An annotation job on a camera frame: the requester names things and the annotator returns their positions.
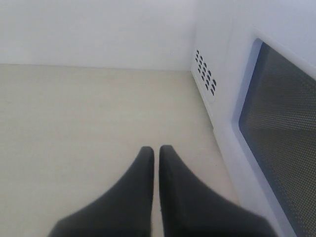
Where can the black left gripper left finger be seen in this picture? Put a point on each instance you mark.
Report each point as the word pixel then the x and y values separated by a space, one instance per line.
pixel 125 210

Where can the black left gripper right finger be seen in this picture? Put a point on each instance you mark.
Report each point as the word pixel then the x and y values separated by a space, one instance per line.
pixel 189 208

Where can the white microwave door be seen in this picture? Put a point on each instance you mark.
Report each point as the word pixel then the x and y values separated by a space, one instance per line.
pixel 265 111

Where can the white microwave oven body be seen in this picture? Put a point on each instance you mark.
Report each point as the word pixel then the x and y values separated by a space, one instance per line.
pixel 212 61

